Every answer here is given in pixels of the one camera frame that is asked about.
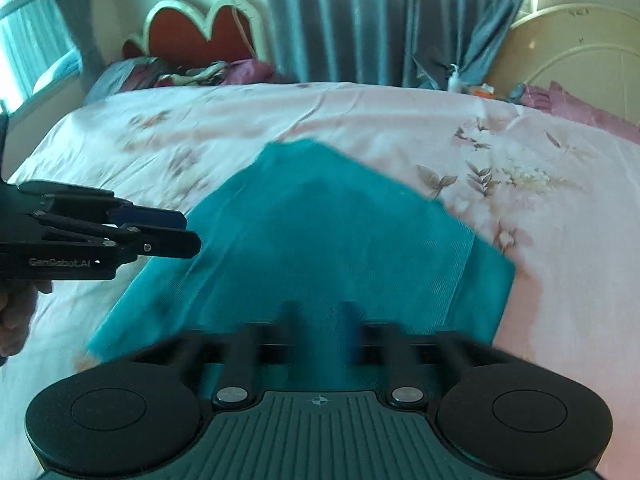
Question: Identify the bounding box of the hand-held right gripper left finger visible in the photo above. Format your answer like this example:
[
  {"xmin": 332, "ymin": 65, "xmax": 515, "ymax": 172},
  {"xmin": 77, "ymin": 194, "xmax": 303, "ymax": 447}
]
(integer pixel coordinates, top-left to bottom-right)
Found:
[{"xmin": 131, "ymin": 301, "xmax": 307, "ymax": 411}]

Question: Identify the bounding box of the red heart-shaped headboard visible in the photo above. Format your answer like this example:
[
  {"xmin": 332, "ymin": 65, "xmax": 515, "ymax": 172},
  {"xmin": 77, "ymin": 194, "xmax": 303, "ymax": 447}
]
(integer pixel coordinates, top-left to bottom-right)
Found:
[{"xmin": 122, "ymin": 0, "xmax": 273, "ymax": 73}]

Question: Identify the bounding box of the purple folded cloth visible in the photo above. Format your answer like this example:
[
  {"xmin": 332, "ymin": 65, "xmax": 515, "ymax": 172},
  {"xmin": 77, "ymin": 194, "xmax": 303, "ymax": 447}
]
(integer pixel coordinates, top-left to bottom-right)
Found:
[{"xmin": 510, "ymin": 80, "xmax": 640, "ymax": 142}]

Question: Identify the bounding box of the magenta bedding bundle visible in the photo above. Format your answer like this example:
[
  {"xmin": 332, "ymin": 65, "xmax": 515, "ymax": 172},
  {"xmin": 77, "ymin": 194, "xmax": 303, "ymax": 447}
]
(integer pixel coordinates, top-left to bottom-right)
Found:
[{"xmin": 219, "ymin": 58, "xmax": 281, "ymax": 86}]

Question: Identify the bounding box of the teal sweatshirt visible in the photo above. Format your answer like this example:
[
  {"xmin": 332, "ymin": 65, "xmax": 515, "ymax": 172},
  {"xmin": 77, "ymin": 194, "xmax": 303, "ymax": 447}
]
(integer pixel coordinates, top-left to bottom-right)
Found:
[{"xmin": 87, "ymin": 139, "xmax": 517, "ymax": 397}]

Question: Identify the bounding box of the patterned cloth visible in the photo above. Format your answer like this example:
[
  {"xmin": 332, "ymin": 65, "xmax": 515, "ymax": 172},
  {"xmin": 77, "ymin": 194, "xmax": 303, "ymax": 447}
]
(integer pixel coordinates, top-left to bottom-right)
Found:
[{"xmin": 152, "ymin": 61, "xmax": 228, "ymax": 89}]

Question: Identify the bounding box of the cream round table top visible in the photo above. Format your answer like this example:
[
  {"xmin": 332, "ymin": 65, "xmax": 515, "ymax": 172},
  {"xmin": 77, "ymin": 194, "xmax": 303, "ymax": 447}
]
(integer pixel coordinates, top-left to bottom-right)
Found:
[{"xmin": 484, "ymin": 4, "xmax": 640, "ymax": 126}]

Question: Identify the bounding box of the person's left hand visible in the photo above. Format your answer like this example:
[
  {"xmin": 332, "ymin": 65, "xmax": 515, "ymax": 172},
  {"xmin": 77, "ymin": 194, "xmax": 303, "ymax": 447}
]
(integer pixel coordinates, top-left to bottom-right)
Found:
[{"xmin": 0, "ymin": 280, "xmax": 54, "ymax": 358}]

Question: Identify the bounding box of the pink floral bedsheet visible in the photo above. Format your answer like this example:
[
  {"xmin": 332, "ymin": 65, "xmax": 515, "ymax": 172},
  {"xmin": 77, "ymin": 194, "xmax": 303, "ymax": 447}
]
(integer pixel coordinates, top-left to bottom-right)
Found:
[{"xmin": 0, "ymin": 82, "xmax": 640, "ymax": 480}]

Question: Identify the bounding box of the window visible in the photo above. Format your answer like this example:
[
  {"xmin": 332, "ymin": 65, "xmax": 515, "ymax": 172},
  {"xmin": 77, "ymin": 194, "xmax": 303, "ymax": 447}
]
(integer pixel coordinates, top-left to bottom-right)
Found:
[{"xmin": 0, "ymin": 0, "xmax": 85, "ymax": 113}]

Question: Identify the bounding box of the grey-blue curtain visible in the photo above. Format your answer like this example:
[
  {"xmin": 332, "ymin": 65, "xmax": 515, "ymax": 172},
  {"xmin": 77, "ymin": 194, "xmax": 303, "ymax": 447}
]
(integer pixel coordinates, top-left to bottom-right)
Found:
[{"xmin": 262, "ymin": 0, "xmax": 538, "ymax": 92}]

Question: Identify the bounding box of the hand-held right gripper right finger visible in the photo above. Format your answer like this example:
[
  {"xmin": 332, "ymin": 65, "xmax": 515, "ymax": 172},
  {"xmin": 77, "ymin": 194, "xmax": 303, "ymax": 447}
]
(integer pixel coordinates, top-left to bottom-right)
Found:
[{"xmin": 339, "ymin": 301, "xmax": 507, "ymax": 409}]

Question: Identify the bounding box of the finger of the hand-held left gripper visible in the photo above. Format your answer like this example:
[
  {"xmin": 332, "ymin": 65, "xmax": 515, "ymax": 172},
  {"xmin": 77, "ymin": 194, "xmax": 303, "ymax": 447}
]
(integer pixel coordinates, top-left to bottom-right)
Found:
[
  {"xmin": 32, "ymin": 214, "xmax": 202, "ymax": 267},
  {"xmin": 17, "ymin": 181, "xmax": 187, "ymax": 230}
]

